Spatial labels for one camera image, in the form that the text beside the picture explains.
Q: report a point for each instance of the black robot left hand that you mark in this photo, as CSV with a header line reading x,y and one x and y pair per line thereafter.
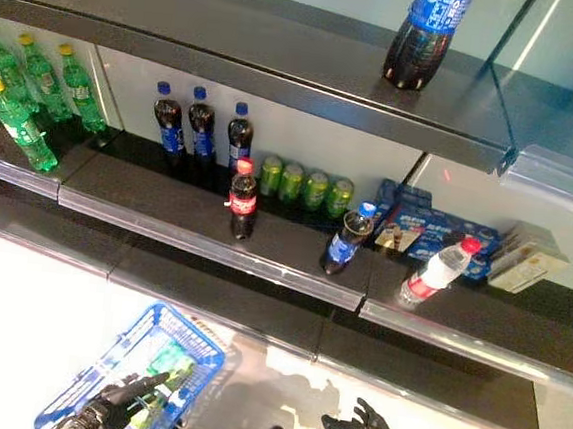
x,y
119,400

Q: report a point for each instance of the blue plastic shopping basket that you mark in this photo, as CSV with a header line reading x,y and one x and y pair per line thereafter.
x,y
205,363

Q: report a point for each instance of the green drink can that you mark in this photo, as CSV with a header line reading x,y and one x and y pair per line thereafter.
x,y
339,199
270,178
316,192
291,185

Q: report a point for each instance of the water bottle red label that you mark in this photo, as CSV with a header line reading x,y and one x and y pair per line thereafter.
x,y
437,273

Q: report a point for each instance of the long blue biscuit box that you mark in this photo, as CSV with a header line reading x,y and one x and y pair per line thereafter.
x,y
430,232

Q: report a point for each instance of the beige cardboard box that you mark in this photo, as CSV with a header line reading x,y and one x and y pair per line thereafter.
x,y
528,261

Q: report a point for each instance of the cola bottle red cap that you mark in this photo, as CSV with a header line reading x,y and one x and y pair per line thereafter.
x,y
243,206

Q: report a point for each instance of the small blue biscuit box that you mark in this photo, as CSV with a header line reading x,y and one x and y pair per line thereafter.
x,y
416,198
387,198

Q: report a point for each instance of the large cola bottle blue label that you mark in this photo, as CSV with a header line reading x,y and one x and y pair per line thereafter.
x,y
422,40

